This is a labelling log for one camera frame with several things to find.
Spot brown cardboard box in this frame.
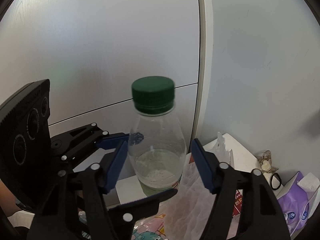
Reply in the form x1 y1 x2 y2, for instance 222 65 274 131
233 190 243 217

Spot pink cartoon snack bag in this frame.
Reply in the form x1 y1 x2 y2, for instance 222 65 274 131
78 211 241 240

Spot purple tissue pack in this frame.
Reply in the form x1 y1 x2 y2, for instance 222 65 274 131
277 171 319 236

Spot white corner trim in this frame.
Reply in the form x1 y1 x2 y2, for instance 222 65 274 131
191 0 214 139

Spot black hair tie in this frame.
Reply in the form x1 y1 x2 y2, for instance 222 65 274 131
269 172 284 191

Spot clear plastic bag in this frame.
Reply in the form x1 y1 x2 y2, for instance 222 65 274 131
162 131 234 240

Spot person's left hand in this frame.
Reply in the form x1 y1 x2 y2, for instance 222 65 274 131
0 181 21 217

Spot keys with keychain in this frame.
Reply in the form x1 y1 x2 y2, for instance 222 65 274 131
258 150 279 174

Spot white nightstand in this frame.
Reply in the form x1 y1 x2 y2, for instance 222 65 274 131
102 132 286 240

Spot green cap plastic bottle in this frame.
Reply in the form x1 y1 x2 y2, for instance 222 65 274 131
128 76 187 196

